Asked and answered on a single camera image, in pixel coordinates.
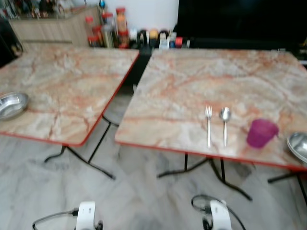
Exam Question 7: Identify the black folding table legs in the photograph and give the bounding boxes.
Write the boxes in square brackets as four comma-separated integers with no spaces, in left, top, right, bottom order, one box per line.
[157,152,307,202]
[44,108,119,181]

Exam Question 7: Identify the dark glass-front cabinet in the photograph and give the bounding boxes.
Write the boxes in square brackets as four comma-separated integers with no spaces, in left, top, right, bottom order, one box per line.
[0,17,24,68]

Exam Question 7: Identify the round stainless steel bowl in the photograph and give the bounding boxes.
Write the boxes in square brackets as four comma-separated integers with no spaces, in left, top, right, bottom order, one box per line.
[287,132,307,164]
[0,92,30,121]

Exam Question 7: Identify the silver metal fork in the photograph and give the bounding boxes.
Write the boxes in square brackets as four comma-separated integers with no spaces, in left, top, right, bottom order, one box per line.
[205,105,213,150]

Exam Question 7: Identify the silver bottle with red cap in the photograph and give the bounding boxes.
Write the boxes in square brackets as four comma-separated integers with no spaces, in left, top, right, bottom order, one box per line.
[101,12,116,49]

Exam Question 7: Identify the black television screen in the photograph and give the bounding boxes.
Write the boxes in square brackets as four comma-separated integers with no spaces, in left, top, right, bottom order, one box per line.
[176,0,307,49]

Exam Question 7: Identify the silver metal spoon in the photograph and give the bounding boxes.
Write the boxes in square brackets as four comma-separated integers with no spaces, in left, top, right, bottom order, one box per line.
[219,107,233,149]

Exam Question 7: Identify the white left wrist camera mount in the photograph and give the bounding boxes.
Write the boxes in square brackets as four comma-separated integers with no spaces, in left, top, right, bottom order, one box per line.
[75,201,98,230]

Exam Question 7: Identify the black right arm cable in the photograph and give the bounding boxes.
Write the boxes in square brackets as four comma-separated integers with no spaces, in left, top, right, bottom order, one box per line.
[191,194,247,230]

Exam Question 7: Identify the tall red-lid spice jar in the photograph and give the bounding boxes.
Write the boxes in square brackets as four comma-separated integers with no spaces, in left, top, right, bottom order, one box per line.
[115,6,129,48]

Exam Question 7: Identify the yellow-lid jar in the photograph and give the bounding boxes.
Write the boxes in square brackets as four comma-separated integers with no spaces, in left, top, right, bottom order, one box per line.
[148,28,159,48]

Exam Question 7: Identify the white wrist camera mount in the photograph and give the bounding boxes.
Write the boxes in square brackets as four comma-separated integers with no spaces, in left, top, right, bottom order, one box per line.
[75,201,98,230]
[209,199,234,230]

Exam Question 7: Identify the purple plastic cup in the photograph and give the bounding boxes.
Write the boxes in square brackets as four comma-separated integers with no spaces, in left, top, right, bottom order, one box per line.
[246,118,280,150]

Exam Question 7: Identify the small red-lid spice jar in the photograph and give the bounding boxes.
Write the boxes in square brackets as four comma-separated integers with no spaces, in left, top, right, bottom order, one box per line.
[85,16,96,46]

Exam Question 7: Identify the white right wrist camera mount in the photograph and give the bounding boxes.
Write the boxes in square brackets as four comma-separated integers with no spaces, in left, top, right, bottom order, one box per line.
[209,199,234,230]

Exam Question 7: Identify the light wooden cabinet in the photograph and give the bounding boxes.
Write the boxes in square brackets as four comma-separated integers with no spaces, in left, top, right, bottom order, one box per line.
[9,6,104,47]

